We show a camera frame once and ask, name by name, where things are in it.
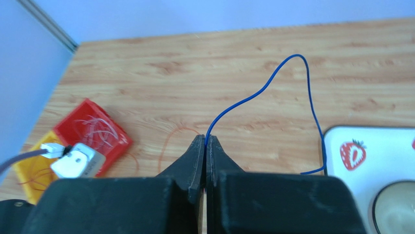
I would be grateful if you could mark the yellow plastic bin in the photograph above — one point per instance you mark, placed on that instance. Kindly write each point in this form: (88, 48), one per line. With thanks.
(35, 175)

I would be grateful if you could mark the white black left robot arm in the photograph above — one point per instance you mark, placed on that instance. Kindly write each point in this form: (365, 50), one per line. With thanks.
(75, 161)

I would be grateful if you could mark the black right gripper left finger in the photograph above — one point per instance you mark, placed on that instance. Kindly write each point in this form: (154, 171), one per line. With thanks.
(169, 203)

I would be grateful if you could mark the strawberry pattern tray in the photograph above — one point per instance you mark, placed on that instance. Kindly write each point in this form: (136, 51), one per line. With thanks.
(367, 159)

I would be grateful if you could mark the red plastic bin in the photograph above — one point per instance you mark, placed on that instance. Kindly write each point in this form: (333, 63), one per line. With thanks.
(90, 124)

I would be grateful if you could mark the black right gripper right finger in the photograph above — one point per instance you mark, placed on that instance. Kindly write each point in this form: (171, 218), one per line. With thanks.
(240, 202)

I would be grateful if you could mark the beige ceramic bowl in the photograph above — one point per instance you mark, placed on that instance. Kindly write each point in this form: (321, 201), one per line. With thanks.
(393, 209)

